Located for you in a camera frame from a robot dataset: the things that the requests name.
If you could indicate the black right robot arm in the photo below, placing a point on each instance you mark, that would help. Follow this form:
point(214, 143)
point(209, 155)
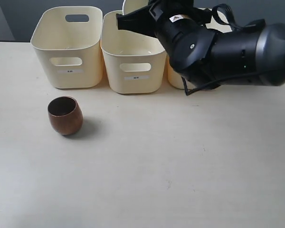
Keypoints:
point(207, 48)

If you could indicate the cream left storage bin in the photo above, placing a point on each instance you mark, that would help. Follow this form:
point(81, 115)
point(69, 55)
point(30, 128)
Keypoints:
point(67, 43)

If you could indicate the cream right storage bin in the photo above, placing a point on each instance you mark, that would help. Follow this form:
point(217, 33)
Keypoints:
point(178, 80)

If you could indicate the brown wooden cup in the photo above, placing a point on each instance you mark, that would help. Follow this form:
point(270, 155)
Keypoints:
point(65, 115)

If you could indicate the cream storage bin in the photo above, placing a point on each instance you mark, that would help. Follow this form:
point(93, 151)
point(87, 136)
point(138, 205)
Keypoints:
point(178, 80)
point(134, 63)
point(67, 43)

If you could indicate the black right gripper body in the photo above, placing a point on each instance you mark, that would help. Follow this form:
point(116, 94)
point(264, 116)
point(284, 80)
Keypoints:
point(167, 14)

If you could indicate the white paper cup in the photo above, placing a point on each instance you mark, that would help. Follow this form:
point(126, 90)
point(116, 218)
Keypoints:
point(130, 6)

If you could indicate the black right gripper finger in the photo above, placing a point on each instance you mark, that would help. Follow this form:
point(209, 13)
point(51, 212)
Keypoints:
point(139, 21)

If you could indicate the cream middle storage bin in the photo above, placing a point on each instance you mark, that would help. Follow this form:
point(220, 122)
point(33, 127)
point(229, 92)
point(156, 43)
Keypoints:
point(134, 63)

